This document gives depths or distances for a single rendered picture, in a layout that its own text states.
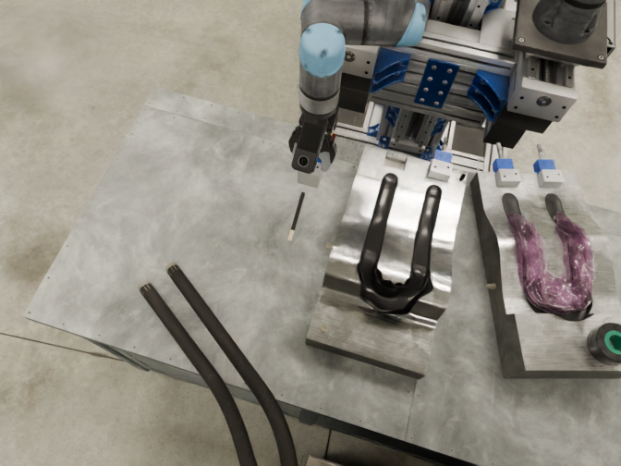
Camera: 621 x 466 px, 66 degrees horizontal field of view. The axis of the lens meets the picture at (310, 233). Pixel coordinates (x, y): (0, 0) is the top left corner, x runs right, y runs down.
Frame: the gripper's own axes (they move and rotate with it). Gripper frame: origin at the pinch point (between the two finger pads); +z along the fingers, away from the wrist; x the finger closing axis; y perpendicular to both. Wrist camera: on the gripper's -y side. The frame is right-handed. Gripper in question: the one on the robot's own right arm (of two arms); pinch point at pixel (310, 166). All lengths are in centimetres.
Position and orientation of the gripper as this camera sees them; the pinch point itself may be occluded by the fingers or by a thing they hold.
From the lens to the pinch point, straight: 109.6
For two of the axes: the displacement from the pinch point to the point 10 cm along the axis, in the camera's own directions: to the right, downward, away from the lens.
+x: -9.6, -2.8, 0.9
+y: 2.9, -8.6, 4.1
